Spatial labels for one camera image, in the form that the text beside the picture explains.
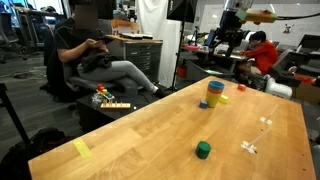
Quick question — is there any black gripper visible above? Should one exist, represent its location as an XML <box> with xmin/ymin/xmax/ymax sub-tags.
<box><xmin>204</xmin><ymin>10</ymin><xmax>250</xmax><ymax>59</ymax></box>

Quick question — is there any blue plastic cup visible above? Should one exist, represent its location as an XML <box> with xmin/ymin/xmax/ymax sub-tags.
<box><xmin>207</xmin><ymin>80</ymin><xmax>226</xmax><ymax>91</ymax></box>

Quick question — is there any orange plastic cup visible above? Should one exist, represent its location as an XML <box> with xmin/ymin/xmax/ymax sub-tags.
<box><xmin>206</xmin><ymin>86</ymin><xmax>225</xmax><ymax>95</ymax></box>

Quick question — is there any cluttered office desk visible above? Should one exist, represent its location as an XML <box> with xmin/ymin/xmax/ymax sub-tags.
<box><xmin>182</xmin><ymin>42</ymin><xmax>250</xmax><ymax>81</ymax></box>

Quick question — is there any black light stand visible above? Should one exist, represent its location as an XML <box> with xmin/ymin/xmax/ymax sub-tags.
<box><xmin>167</xmin><ymin>19</ymin><xmax>188</xmax><ymax>93</ymax></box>

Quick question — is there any person in red hoodie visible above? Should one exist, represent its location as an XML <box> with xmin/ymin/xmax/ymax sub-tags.
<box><xmin>237</xmin><ymin>30</ymin><xmax>280</xmax><ymax>76</ymax></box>

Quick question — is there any red bucket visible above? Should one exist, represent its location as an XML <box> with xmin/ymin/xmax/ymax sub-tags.
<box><xmin>176</xmin><ymin>64</ymin><xmax>188</xmax><ymax>80</ymax></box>

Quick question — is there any black softbox light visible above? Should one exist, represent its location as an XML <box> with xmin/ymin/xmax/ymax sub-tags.
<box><xmin>166</xmin><ymin>0</ymin><xmax>199</xmax><ymax>24</ymax></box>

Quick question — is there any yellow cube block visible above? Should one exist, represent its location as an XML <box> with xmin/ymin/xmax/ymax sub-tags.
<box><xmin>219</xmin><ymin>94</ymin><xmax>230</xmax><ymax>105</ymax></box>

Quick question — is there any white backdrop curtain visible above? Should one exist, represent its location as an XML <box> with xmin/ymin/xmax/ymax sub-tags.
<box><xmin>134</xmin><ymin>0</ymin><xmax>183</xmax><ymax>89</ymax></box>

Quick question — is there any yellow plastic cup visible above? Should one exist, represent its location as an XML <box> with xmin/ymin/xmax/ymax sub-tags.
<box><xmin>205</xmin><ymin>90</ymin><xmax>223</xmax><ymax>109</ymax></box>

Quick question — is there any blue cube block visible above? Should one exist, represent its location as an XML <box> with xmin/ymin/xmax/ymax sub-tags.
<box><xmin>198</xmin><ymin>99</ymin><xmax>209</xmax><ymax>110</ymax></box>

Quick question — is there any white rounded object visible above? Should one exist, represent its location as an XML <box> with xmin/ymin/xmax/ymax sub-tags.
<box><xmin>265</xmin><ymin>76</ymin><xmax>294</xmax><ymax>100</ymax></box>

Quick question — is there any whiteboard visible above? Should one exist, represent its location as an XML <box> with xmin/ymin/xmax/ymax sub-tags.
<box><xmin>199</xmin><ymin>3</ymin><xmax>320</xmax><ymax>47</ymax></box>

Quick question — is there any grey drawer cabinet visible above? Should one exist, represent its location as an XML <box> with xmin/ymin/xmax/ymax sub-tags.
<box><xmin>105</xmin><ymin>34</ymin><xmax>164</xmax><ymax>83</ymax></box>

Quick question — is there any black tray on cabinet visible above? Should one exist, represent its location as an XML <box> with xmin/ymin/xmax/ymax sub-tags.
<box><xmin>118</xmin><ymin>32</ymin><xmax>155</xmax><ymax>41</ymax></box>

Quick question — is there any cardboard box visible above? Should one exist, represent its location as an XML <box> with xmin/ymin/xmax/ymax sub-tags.
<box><xmin>292</xmin><ymin>81</ymin><xmax>320</xmax><ymax>105</ymax></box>

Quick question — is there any green cylinder block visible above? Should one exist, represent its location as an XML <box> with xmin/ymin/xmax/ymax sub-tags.
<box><xmin>194</xmin><ymin>140</ymin><xmax>212</xmax><ymax>160</ymax></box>

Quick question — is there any wooden peg board toy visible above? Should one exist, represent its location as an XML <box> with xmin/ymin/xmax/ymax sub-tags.
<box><xmin>99</xmin><ymin>101</ymin><xmax>132</xmax><ymax>110</ymax></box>

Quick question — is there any black jacket on lap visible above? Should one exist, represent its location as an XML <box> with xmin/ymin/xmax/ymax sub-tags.
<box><xmin>79</xmin><ymin>52</ymin><xmax>125</xmax><ymax>74</ymax></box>

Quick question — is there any colourful toy xylophone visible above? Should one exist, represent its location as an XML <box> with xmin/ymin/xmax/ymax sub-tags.
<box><xmin>95</xmin><ymin>83</ymin><xmax>116</xmax><ymax>101</ymax></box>

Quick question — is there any grey office chair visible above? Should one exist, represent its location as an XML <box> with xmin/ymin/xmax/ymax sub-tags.
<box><xmin>62</xmin><ymin>63</ymin><xmax>140</xmax><ymax>98</ymax></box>

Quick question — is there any clear plastic bag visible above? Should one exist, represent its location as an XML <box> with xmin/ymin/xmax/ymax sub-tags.
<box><xmin>90</xmin><ymin>92</ymin><xmax>104</xmax><ymax>108</ymax></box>

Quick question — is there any black low table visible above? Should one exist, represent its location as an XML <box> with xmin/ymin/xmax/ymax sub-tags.
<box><xmin>76</xmin><ymin>89</ymin><xmax>163</xmax><ymax>133</ymax></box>

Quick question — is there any seated person black shirt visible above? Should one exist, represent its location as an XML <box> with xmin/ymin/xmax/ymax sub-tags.
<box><xmin>46</xmin><ymin>0</ymin><xmax>169</xmax><ymax>99</ymax></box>

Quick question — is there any black backpack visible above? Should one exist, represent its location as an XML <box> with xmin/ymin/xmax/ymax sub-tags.
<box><xmin>0</xmin><ymin>127</ymin><xmax>74</xmax><ymax>180</ymax></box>

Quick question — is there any black stand leg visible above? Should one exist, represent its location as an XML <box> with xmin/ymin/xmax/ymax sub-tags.
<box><xmin>0</xmin><ymin>83</ymin><xmax>32</xmax><ymax>145</ymax></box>

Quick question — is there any yellow-green wrist camera mount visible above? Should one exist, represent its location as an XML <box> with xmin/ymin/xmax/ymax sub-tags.
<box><xmin>234</xmin><ymin>7</ymin><xmax>279</xmax><ymax>25</ymax></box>

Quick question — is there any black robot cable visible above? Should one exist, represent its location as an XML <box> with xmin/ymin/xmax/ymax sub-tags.
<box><xmin>276</xmin><ymin>11</ymin><xmax>320</xmax><ymax>21</ymax></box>

